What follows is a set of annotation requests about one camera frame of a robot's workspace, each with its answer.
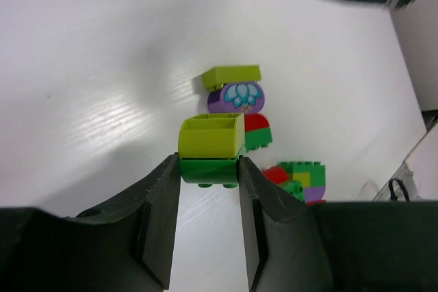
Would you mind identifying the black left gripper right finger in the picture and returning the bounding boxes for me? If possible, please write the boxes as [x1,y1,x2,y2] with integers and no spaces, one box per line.
[239,157,437,291]

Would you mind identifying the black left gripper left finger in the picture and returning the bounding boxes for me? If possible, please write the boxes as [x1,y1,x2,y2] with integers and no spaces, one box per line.
[1,155,181,291]

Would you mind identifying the dark green lego brick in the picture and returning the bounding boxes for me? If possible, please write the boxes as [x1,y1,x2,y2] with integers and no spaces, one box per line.
[179,158,238,188]

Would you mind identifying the red curved lego brick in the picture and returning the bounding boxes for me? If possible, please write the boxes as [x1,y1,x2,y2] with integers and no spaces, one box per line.
[244,113,270,132]

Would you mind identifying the lime curved lego brick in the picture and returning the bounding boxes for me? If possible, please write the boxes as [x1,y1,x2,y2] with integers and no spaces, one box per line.
[178,113,245,159]

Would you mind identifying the purple flower lego brick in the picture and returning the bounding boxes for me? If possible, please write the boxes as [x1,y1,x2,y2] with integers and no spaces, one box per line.
[207,82,265,114]

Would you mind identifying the multicolour stacked lego block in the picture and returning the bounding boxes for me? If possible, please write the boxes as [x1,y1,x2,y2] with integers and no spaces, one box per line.
[278,161,326,204]

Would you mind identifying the red and green lego block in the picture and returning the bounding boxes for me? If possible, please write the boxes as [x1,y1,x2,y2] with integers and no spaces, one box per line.
[262,165,290,188]

